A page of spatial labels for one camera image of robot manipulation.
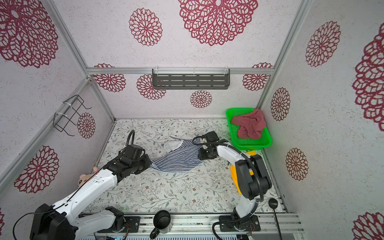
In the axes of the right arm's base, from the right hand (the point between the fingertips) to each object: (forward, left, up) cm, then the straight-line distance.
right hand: (200, 153), depth 94 cm
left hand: (-10, +27, +7) cm, 30 cm away
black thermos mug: (-38, +19, -5) cm, 42 cm away
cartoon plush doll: (-18, +65, +2) cm, 68 cm away
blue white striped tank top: (0, +13, -3) cm, 14 cm away
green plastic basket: (+13, -44, -3) cm, 46 cm away
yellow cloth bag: (-10, -20, -5) cm, 23 cm away
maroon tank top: (+28, -38, -3) cm, 47 cm away
